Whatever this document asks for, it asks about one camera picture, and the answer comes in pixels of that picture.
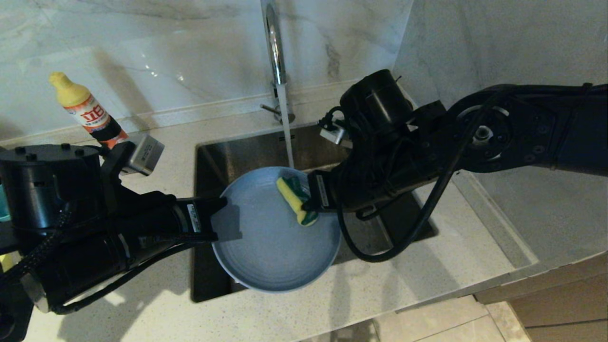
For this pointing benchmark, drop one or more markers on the grey-blue plate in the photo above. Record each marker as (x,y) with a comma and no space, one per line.
(275,256)

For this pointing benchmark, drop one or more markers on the teal bowl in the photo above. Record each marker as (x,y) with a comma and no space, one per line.
(4,204)

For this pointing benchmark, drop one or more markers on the stainless steel sink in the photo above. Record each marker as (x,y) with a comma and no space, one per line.
(223,156)

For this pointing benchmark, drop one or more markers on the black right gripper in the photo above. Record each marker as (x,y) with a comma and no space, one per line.
(365,180)

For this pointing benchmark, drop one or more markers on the chrome kitchen faucet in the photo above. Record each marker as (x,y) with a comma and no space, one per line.
(275,52)

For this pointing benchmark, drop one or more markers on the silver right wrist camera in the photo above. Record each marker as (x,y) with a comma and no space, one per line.
(335,134)

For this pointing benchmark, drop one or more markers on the black right wrist motor cylinder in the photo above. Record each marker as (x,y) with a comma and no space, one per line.
(377,102)

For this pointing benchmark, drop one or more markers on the orange dish soap bottle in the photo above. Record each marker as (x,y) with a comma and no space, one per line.
(88,111)

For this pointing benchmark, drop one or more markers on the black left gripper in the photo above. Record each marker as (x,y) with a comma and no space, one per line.
(128,242)

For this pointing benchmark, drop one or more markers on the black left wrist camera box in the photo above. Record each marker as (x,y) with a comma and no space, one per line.
(52,185)

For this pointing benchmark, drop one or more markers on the wooden cabinet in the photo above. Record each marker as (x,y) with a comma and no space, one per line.
(560,308)

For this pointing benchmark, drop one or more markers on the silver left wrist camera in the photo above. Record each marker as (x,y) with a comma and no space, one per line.
(145,152)

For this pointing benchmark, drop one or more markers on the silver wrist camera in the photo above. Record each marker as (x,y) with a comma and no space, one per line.
(145,152)
(335,134)

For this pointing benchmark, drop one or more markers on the green and yellow sponge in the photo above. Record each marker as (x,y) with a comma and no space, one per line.
(294,199)

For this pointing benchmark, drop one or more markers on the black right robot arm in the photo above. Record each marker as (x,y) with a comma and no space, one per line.
(532,128)

